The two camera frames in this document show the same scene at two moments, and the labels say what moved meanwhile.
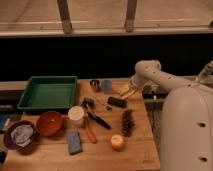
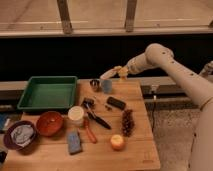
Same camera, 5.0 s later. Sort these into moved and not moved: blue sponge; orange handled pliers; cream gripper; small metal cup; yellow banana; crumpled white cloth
Moved: yellow banana; cream gripper
Not moved: crumpled white cloth; blue sponge; orange handled pliers; small metal cup
